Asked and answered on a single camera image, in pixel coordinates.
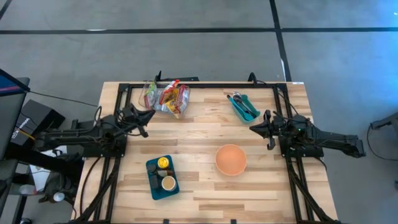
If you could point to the white round bottle cap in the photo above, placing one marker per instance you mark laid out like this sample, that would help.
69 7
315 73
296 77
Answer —
58 196

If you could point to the green white food packet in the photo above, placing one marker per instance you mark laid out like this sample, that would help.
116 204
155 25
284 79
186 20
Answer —
150 93

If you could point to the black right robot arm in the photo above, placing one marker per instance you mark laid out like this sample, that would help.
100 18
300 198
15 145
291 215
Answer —
335 138

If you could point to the small black box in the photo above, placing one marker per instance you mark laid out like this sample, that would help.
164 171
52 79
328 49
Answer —
154 182

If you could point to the orange plastic bowl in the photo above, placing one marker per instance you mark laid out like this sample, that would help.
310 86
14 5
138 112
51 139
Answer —
231 159

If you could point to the jar with yellow lid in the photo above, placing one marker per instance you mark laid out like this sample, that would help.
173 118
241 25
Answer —
163 162

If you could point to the beige cup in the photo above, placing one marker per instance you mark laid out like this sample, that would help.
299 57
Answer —
168 183

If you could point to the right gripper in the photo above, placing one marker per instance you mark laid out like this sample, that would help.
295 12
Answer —
289 129

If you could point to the red yellow ramen packet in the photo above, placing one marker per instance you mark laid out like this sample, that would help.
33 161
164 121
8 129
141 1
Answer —
169 90

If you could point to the black bag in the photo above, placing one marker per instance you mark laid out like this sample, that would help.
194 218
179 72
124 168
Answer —
59 185

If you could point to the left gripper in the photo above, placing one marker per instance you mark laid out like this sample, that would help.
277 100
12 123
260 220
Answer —
132 119

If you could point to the black aluminium table frame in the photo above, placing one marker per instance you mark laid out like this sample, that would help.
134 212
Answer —
202 85

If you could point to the white paper sheet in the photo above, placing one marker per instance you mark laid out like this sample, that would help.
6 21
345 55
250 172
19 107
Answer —
40 180

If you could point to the computer monitor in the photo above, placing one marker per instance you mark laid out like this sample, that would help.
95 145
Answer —
9 109

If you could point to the red roast beef ramen packet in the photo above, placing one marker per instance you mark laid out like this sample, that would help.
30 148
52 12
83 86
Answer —
183 98

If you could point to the black equipment case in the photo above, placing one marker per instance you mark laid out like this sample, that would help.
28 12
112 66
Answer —
40 119

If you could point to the teal plastic basket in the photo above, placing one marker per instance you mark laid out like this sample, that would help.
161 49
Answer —
251 101

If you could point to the clear plastic container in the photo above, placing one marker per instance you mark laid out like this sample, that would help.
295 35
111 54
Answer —
146 104

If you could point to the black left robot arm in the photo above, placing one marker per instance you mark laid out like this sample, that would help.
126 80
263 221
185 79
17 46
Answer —
77 137

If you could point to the teal rectangular tray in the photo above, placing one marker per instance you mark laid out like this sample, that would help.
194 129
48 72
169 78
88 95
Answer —
158 194

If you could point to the teal plastic spoon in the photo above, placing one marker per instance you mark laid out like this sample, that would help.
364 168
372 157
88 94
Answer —
241 109

